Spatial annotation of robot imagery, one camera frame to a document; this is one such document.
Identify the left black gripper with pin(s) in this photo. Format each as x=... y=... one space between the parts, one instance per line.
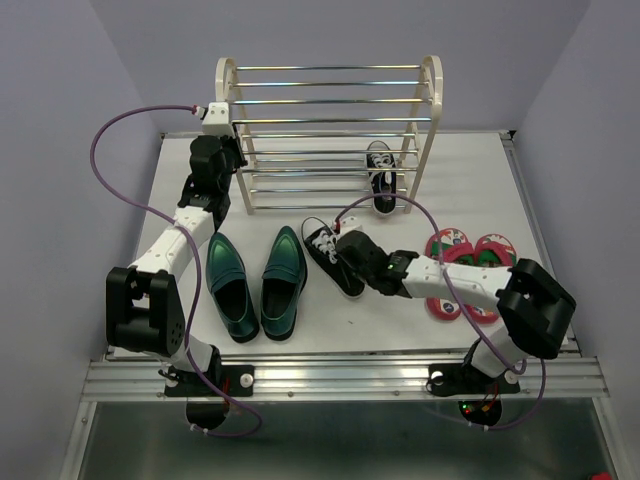
x=239 y=154

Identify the black sneaker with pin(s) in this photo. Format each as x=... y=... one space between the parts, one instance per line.
x=382 y=177
x=320 y=241

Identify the pink kids sandal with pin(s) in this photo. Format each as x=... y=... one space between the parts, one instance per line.
x=456 y=248
x=491 y=250

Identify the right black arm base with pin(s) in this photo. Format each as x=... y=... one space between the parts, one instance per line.
x=479 y=395

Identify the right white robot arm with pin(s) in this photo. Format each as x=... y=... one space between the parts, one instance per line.
x=535 y=309

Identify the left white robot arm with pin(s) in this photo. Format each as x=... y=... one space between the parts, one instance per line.
x=144 y=312

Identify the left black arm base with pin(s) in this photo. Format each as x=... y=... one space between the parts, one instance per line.
x=205 y=410

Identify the cream and chrome shoe shelf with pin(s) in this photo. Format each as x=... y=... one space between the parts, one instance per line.
x=305 y=130

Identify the right green loafer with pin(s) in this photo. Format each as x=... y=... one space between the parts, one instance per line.
x=283 y=281

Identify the green loafer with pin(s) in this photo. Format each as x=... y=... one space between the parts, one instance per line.
x=283 y=281
x=227 y=284

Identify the left green loafer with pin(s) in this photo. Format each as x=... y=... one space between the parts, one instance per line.
x=227 y=284

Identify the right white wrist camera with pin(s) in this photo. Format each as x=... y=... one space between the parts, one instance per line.
x=347 y=224

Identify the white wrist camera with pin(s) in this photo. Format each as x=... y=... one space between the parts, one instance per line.
x=347 y=224
x=215 y=119

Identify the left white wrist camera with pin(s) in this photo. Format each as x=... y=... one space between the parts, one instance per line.
x=215 y=119

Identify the aluminium mounting rail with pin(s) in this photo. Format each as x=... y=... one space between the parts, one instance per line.
x=318 y=378

